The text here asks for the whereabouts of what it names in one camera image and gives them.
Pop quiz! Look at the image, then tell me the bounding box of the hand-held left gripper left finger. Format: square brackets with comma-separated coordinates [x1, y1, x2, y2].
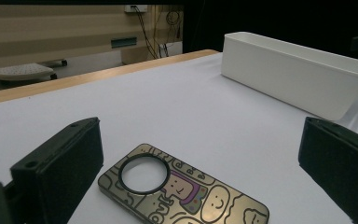
[9, 117, 104, 224]

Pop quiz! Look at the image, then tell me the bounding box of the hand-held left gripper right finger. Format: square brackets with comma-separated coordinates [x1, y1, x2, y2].
[297, 116, 358, 224]

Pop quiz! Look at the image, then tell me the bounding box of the white plastic bin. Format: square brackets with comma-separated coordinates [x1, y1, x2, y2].
[220, 31, 358, 121]

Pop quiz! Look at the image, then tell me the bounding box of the white table sheet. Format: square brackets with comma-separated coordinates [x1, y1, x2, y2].
[0, 51, 358, 224]

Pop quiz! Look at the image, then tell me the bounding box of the wooden desk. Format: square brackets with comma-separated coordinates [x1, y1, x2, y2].
[0, 4, 185, 93]

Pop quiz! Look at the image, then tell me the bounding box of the grey desk handle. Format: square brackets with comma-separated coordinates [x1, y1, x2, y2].
[110, 36, 138, 49]

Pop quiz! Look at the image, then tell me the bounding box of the hanging black cable bundle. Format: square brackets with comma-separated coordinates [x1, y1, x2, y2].
[130, 5, 183, 60]

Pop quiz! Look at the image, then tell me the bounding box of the white wall socket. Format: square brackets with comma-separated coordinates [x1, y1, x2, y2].
[124, 4, 148, 14]

